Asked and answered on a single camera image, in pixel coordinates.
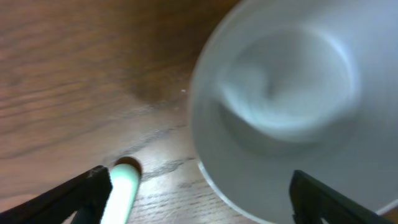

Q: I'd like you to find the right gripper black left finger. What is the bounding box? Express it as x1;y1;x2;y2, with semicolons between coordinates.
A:
1;166;113;224

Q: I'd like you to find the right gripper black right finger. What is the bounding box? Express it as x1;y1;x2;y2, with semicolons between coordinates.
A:
289;170;392;224

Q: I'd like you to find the mint green plastic spoon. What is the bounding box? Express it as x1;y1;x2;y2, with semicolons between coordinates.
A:
100;164;140;224

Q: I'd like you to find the grey plastic bowl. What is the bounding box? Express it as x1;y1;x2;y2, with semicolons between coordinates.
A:
189;0;397;223

